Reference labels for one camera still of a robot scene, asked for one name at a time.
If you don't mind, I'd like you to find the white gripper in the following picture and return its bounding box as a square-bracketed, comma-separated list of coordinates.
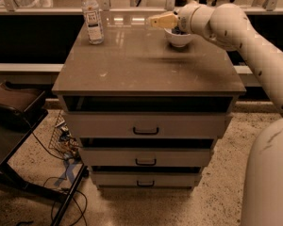
[148, 2, 199, 34]

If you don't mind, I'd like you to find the blue pepsi can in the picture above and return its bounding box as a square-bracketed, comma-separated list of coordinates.
[171, 26, 185, 35]

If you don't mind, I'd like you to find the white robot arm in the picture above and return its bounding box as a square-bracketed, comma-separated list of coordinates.
[148, 2, 283, 226]

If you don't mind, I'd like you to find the white ceramic bowl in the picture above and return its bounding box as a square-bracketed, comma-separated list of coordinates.
[164, 28, 192, 48]

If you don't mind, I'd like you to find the clear plastic water bottle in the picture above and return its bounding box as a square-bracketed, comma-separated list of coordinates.
[81, 0, 104, 45]

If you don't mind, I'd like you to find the grey drawer cabinet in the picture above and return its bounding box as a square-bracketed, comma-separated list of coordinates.
[53, 12, 245, 175]

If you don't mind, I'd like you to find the black side cart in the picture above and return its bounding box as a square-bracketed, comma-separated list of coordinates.
[0, 82, 87, 226]

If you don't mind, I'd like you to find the top drawer with black handle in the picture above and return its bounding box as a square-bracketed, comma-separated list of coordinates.
[62, 112, 232, 138]

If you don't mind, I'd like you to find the drawer with black handle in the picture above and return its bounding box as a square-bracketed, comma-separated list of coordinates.
[79, 148, 211, 167]
[91, 172, 201, 187]
[62, 112, 232, 138]

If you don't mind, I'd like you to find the middle drawer with black handle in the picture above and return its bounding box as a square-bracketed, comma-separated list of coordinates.
[79, 148, 211, 167]

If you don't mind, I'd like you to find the wire mesh basket with clutter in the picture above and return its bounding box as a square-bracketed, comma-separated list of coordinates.
[48, 113, 80, 160]

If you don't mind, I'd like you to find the bottom drawer with black handle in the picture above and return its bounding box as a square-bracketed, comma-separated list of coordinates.
[91, 172, 201, 187]

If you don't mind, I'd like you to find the black floor cable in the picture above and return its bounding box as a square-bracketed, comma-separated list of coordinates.
[42, 176, 89, 226]

